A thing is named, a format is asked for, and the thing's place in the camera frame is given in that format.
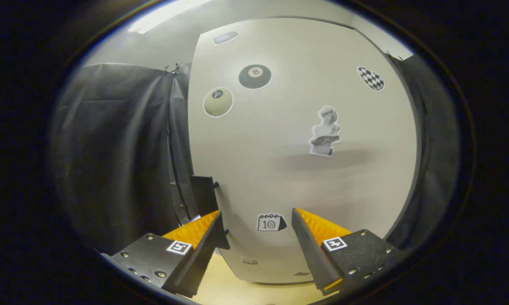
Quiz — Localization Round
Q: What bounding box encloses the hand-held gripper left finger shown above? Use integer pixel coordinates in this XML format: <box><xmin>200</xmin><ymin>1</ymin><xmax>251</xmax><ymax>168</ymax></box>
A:
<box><xmin>101</xmin><ymin>211</ymin><xmax>224</xmax><ymax>298</ymax></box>

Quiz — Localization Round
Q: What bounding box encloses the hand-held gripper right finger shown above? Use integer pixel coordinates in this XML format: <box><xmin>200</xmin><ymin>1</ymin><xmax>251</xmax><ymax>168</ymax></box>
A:
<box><xmin>292</xmin><ymin>208</ymin><xmax>404</xmax><ymax>296</ymax></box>

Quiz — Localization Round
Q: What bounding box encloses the black door handle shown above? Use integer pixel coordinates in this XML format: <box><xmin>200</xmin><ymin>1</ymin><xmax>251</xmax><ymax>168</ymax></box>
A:
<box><xmin>190</xmin><ymin>175</ymin><xmax>231</xmax><ymax>250</ymax></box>

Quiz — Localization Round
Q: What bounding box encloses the white cabinet door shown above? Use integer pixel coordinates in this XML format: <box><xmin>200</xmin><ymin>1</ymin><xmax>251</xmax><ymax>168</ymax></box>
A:
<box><xmin>188</xmin><ymin>17</ymin><xmax>419</xmax><ymax>284</ymax></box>

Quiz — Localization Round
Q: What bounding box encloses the black backdrop cloth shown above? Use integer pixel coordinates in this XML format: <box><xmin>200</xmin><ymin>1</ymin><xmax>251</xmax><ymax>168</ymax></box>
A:
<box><xmin>47</xmin><ymin>53</ymin><xmax>464</xmax><ymax>255</ymax></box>

